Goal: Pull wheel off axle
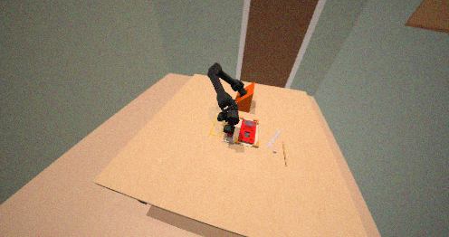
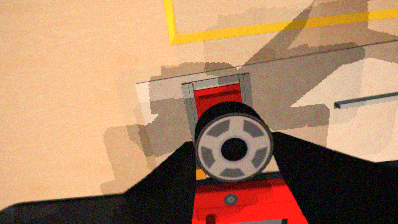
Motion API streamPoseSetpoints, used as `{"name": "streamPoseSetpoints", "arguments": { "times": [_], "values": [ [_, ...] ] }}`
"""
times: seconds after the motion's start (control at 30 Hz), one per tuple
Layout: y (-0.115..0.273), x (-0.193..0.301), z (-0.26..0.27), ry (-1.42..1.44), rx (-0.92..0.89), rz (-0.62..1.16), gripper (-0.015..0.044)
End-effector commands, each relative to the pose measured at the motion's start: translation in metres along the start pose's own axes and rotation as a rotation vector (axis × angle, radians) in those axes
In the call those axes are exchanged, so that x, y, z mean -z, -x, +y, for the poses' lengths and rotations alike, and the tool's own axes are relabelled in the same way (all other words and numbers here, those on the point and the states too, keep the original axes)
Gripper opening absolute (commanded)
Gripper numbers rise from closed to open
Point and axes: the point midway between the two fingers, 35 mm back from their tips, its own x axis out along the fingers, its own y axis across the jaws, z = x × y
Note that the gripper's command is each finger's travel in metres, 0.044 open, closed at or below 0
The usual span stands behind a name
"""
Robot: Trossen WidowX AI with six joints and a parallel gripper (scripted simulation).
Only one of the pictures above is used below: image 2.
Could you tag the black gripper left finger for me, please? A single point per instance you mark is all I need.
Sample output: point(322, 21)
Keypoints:
point(165, 196)

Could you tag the black tyre with grey rim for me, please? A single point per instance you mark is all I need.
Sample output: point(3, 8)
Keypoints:
point(228, 120)

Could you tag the yellow rectangular outline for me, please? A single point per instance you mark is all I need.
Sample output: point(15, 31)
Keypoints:
point(274, 27)

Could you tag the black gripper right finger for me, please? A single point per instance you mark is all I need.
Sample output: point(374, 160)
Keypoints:
point(331, 187)

